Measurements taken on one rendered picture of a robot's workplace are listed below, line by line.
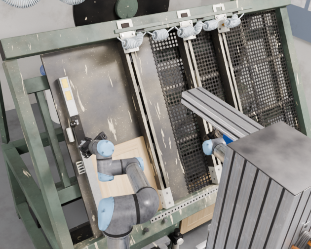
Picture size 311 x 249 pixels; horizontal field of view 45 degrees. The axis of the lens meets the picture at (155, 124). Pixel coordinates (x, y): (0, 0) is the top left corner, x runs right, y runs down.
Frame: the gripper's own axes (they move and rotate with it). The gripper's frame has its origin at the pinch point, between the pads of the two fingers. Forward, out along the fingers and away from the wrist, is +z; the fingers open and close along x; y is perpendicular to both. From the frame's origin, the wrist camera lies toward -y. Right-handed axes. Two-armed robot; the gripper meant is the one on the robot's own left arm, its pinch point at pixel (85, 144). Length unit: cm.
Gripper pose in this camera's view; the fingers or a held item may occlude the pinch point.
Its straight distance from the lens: 207.4
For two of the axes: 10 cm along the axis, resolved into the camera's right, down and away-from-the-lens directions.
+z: -5.0, 0.2, 8.6
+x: 5.2, 8.0, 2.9
